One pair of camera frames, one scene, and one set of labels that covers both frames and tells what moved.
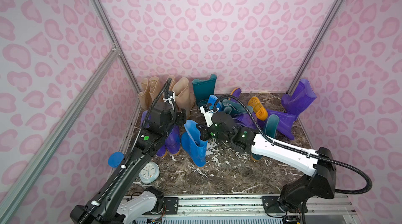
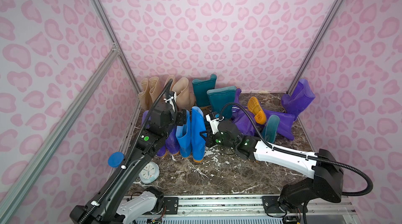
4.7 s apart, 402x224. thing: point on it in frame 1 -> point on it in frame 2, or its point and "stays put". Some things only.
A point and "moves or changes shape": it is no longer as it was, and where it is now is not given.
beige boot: (171, 86) stays put
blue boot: (192, 145) moves or changes shape
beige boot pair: (155, 88) stays put
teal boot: (230, 107) moves or changes shape
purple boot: (172, 142) stays put
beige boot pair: (144, 95) stays put
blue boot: (212, 99) -> (198, 143)
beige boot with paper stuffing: (184, 100) stays put
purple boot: (162, 145) stays put
